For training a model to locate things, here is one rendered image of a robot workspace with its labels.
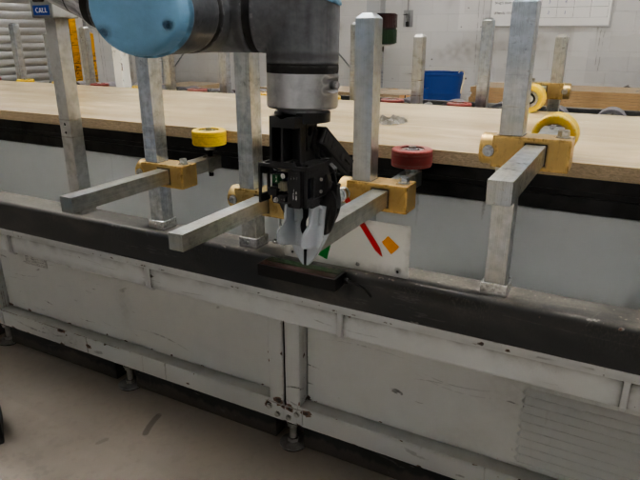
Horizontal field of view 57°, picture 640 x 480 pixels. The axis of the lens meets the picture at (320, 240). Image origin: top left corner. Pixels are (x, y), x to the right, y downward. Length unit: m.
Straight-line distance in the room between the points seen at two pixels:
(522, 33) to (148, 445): 1.45
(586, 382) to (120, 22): 0.89
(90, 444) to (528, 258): 1.32
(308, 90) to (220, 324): 1.10
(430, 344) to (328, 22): 0.66
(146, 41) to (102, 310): 1.51
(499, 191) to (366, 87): 0.40
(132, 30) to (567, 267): 0.91
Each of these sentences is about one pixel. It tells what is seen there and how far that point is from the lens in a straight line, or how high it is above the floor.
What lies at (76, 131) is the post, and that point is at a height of 0.90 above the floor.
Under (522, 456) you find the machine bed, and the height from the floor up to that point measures 0.20.
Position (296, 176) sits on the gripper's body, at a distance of 0.72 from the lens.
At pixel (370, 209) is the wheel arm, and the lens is 0.97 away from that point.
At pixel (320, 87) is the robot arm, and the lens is 0.72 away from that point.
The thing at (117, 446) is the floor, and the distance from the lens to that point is 1.87.
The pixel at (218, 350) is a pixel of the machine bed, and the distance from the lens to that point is 1.77.
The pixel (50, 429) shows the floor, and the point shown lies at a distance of 2.01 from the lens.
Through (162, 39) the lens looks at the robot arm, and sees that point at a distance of 0.62.
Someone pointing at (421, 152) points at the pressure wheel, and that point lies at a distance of 1.14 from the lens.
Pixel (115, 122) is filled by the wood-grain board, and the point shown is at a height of 0.90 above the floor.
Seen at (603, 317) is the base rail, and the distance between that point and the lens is 1.02.
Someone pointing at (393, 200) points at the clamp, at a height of 0.84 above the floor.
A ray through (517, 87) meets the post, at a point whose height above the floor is 1.04.
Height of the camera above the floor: 1.12
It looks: 20 degrees down
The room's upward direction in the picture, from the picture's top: straight up
